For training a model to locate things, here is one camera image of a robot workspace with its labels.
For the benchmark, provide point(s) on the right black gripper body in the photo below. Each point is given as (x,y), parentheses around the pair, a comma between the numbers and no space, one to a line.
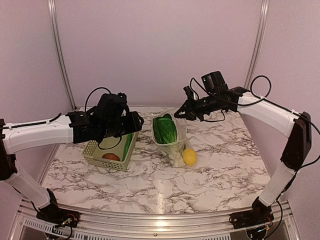
(209,105)

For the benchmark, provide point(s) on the green perforated plastic basket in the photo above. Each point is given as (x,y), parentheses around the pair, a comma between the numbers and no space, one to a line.
(93,152)

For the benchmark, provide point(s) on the brown orange round toy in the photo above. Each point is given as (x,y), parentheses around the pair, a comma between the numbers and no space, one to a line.
(110,156)

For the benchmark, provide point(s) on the front aluminium rail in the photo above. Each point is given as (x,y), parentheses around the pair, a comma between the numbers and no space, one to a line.
(108,225)

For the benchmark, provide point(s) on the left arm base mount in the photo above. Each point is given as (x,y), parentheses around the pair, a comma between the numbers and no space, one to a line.
(54,214)

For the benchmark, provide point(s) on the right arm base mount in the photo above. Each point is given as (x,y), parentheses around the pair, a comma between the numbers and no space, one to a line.
(258,214)

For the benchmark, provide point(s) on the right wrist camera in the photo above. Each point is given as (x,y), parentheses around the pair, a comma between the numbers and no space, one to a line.
(214,83)

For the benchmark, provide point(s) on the green bok choy toy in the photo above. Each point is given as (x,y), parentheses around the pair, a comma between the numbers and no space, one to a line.
(165,135)

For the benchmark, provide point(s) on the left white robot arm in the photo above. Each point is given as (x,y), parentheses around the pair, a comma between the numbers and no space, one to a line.
(72,128)

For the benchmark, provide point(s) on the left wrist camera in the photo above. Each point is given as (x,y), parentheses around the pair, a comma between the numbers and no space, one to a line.
(111,106)

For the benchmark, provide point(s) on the yellow lemon toy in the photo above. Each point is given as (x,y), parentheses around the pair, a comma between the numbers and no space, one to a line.
(189,157)

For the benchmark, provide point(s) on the right aluminium frame post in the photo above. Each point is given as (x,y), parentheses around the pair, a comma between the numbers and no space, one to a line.
(258,43)

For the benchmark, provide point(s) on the bright green pepper toy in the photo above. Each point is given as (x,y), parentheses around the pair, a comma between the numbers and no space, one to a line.
(127,146)

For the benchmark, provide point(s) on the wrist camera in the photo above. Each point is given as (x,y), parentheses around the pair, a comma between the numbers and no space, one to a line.
(214,83)
(111,106)

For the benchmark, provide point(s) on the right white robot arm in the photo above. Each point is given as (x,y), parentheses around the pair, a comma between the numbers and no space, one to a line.
(286,147)

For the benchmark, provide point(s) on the clear zip top bag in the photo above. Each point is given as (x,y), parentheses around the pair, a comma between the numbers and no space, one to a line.
(181,125)

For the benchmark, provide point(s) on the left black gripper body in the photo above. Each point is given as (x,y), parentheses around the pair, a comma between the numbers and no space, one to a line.
(114,128)

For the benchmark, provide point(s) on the left aluminium frame post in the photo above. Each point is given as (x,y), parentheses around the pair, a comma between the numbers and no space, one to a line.
(59,51)

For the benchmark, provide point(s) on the aluminium frame post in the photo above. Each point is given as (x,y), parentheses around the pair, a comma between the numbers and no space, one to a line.
(59,51)
(258,43)

